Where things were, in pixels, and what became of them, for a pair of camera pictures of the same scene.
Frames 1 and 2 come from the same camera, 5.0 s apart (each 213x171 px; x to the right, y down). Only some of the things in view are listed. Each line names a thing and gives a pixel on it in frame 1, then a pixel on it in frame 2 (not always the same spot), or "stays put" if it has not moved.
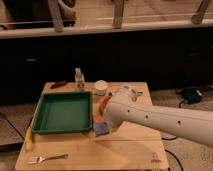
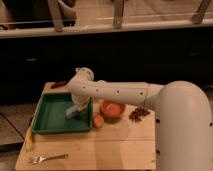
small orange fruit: [97, 118] stays put
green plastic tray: [63, 112] stays put
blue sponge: [100, 128] to [70, 110]
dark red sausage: [58, 83] stays put
